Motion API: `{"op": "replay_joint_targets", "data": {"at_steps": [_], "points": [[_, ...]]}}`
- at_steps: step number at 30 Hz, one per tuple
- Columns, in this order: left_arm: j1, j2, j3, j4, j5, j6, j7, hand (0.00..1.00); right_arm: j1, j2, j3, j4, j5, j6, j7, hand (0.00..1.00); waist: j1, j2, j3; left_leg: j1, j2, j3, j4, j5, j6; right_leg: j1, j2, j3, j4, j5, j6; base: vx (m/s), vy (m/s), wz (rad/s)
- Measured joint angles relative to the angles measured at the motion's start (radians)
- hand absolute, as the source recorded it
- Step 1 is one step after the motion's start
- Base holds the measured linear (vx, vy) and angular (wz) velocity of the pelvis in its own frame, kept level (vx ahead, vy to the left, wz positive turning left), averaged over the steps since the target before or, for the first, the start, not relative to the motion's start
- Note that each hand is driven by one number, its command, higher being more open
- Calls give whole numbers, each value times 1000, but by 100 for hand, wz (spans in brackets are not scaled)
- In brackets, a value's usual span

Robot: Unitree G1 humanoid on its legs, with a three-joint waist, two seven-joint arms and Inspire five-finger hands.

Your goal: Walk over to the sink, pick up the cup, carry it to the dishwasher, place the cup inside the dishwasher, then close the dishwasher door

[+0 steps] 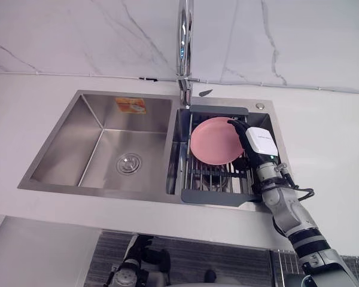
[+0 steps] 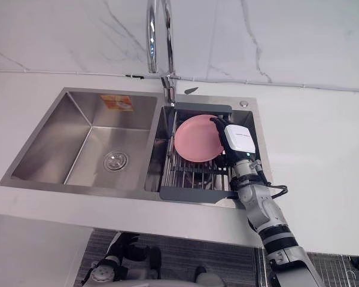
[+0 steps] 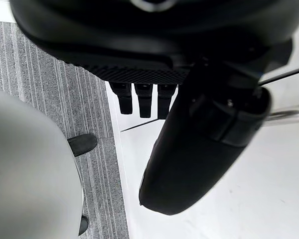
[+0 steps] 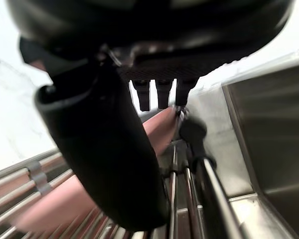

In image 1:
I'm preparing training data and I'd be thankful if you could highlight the wire dishwasher rack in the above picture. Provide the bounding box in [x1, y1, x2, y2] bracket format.
[270, 249, 359, 287]

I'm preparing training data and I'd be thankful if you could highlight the pink round plate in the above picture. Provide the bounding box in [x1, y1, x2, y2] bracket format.
[190, 117, 245, 166]

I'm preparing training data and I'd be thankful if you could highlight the round steel drain strainer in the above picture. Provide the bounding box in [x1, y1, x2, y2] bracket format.
[116, 152, 143, 175]

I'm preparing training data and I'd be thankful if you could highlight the white cabinet door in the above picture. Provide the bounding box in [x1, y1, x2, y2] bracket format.
[0, 212, 102, 287]

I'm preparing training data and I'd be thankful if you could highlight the orange sticker label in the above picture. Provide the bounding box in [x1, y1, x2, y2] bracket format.
[115, 97, 147, 115]

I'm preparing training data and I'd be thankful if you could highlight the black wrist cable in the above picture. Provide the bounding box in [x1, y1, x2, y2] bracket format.
[279, 167, 315, 201]

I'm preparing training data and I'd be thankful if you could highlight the grey steel dish rack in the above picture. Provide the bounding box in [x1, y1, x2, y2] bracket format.
[180, 104, 262, 208]

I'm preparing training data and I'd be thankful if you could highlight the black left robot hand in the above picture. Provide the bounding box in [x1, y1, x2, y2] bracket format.
[124, 234, 172, 274]

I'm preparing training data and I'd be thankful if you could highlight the dark robot foot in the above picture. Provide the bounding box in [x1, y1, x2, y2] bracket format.
[203, 268, 217, 283]

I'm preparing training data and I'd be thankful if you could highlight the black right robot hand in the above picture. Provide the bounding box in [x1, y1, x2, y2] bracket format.
[227, 118, 279, 172]

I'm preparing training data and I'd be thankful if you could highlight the stainless steel double sink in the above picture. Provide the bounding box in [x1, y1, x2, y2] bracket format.
[17, 89, 292, 213]

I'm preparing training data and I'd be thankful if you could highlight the chrome gooseneck faucet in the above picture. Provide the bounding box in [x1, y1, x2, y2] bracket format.
[175, 0, 214, 107]

